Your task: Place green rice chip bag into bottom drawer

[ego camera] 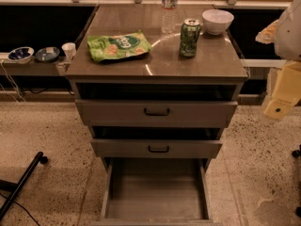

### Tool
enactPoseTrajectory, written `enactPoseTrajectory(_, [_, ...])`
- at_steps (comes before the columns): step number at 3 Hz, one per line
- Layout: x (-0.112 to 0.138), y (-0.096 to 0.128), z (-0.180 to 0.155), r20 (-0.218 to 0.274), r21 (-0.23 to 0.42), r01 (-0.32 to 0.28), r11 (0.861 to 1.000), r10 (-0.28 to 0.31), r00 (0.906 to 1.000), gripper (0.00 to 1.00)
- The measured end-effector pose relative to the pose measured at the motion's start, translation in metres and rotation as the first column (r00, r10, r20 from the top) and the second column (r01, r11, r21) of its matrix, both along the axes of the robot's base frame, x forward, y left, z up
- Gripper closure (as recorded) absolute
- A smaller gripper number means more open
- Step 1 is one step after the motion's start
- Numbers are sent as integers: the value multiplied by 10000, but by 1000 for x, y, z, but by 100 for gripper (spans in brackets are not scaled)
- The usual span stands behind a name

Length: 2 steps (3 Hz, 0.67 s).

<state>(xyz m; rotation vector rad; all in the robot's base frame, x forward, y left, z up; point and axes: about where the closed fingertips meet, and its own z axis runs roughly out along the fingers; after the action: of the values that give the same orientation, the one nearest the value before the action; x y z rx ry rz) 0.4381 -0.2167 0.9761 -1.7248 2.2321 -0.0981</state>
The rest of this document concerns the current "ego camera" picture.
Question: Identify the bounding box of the black caster wheel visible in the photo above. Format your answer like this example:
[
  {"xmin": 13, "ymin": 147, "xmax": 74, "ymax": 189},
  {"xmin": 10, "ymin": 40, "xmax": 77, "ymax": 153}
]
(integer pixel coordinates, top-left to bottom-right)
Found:
[{"xmin": 292, "ymin": 144, "xmax": 301, "ymax": 158}]

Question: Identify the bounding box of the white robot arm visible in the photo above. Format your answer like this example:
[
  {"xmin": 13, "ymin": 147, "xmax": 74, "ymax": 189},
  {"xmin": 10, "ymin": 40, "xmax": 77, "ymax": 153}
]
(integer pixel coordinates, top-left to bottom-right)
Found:
[{"xmin": 255, "ymin": 0, "xmax": 301, "ymax": 121}]

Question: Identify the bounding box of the grey drawer cabinet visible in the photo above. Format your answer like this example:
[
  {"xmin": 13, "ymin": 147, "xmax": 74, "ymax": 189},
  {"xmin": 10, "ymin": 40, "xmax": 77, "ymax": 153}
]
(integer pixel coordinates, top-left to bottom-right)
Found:
[{"xmin": 64, "ymin": 4, "xmax": 249, "ymax": 226}]

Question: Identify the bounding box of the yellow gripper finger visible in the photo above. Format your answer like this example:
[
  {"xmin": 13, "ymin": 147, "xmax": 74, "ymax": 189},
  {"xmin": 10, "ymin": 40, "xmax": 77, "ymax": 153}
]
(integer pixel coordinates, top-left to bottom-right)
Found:
[
  {"xmin": 255, "ymin": 20, "xmax": 278, "ymax": 44},
  {"xmin": 263, "ymin": 61, "xmax": 301, "ymax": 121}
]

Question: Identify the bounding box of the green rice chip bag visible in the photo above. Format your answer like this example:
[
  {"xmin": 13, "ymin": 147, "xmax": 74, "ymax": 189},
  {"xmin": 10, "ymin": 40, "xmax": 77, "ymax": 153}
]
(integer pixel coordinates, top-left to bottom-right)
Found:
[{"xmin": 87, "ymin": 30, "xmax": 152, "ymax": 62}]

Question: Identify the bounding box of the top grey drawer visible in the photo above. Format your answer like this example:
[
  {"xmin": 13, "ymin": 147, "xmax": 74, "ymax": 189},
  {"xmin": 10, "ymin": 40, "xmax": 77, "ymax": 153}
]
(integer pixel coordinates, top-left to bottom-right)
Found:
[{"xmin": 75, "ymin": 100, "xmax": 237, "ymax": 128}]

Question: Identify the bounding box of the white hanging cable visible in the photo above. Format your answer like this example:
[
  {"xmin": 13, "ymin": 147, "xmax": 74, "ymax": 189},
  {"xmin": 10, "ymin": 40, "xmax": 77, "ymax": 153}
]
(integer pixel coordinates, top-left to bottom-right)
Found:
[{"xmin": 0, "ymin": 59, "xmax": 26, "ymax": 103}]

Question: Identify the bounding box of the bottom grey drawer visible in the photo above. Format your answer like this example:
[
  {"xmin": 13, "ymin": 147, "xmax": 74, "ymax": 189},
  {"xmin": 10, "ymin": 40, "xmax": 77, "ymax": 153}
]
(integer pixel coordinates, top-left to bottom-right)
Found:
[{"xmin": 90, "ymin": 158, "xmax": 222, "ymax": 226}]

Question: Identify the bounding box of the white paper cup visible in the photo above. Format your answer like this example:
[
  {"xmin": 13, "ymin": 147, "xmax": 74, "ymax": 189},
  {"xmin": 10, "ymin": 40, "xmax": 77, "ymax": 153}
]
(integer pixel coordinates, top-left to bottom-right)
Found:
[{"xmin": 61, "ymin": 42, "xmax": 76, "ymax": 61}]

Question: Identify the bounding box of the white bowl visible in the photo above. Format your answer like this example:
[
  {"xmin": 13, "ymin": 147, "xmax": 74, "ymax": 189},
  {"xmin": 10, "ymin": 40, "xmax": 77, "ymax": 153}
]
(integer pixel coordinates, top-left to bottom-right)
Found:
[{"xmin": 202, "ymin": 9, "xmax": 234, "ymax": 35}]

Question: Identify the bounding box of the middle grey drawer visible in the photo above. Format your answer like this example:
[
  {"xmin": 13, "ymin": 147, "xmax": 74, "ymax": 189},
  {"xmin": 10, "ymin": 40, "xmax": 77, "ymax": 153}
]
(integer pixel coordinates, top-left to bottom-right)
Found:
[{"xmin": 91, "ymin": 139, "xmax": 222, "ymax": 158}]

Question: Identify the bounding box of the green soda can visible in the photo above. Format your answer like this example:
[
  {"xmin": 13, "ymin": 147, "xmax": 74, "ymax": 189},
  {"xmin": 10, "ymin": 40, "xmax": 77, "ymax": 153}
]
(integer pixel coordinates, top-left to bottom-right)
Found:
[{"xmin": 180, "ymin": 18, "xmax": 201, "ymax": 57}]

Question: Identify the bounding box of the dark blue plate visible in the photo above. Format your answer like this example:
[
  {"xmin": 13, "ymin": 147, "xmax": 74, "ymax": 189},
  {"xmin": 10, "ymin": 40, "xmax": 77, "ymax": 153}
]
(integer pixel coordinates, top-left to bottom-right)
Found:
[{"xmin": 35, "ymin": 47, "xmax": 60, "ymax": 63}]

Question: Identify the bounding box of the grey drawer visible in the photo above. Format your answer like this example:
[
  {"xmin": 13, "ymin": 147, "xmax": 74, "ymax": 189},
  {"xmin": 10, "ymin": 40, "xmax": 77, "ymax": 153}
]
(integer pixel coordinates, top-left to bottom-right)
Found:
[
  {"xmin": 90, "ymin": 158, "xmax": 222, "ymax": 226},
  {"xmin": 75, "ymin": 100, "xmax": 237, "ymax": 128},
  {"xmin": 91, "ymin": 139, "xmax": 222, "ymax": 158}
]

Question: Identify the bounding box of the blue patterned bowl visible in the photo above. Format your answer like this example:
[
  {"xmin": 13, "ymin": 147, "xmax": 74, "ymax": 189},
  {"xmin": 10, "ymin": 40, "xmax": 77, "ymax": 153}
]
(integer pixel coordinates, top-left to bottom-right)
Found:
[{"xmin": 8, "ymin": 46, "xmax": 34, "ymax": 64}]

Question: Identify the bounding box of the clear plastic water bottle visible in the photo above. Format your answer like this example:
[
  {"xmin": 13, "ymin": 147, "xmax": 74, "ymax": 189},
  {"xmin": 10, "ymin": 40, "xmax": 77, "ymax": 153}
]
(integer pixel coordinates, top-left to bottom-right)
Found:
[{"xmin": 162, "ymin": 0, "xmax": 178, "ymax": 34}]

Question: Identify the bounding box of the black stand leg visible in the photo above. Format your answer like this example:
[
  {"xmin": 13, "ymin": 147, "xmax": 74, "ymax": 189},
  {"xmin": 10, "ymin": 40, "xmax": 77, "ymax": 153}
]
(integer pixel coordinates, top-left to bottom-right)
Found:
[{"xmin": 0, "ymin": 152, "xmax": 48, "ymax": 220}]

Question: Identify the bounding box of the black floor cable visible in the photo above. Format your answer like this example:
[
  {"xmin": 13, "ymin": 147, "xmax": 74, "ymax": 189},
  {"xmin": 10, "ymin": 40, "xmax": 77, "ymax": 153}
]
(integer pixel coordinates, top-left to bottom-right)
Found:
[{"xmin": 0, "ymin": 193, "xmax": 41, "ymax": 226}]

